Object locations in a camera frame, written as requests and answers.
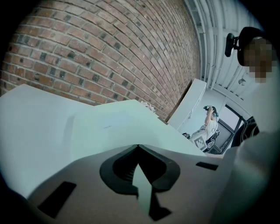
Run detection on person's head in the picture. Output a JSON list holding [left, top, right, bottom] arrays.
[[237, 26, 274, 84]]

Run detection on white ceiling pipe bundle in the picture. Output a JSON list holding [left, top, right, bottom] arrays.
[[194, 0, 221, 88]]

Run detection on white shelf unit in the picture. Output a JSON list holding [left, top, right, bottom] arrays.
[[167, 78, 207, 134]]

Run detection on dark framed window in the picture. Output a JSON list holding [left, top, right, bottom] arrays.
[[215, 104, 249, 154]]

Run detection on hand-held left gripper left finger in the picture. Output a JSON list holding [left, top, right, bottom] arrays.
[[28, 143, 154, 224]]

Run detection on pale green paper sheet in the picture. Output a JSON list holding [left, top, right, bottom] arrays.
[[64, 99, 207, 217]]

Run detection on white flowers in cream pot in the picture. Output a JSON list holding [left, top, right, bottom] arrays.
[[140, 100, 156, 115]]

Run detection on person's black printed shirt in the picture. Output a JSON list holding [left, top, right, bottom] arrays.
[[231, 117, 262, 148]]

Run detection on white desk with drawers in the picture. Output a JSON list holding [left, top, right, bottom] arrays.
[[0, 84, 97, 199]]

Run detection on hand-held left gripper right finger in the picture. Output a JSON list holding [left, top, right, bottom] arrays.
[[138, 143, 223, 224]]

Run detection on black head-worn camera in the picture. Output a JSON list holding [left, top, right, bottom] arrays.
[[224, 32, 240, 58]]

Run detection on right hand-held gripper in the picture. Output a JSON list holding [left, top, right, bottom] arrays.
[[193, 135, 209, 152]]

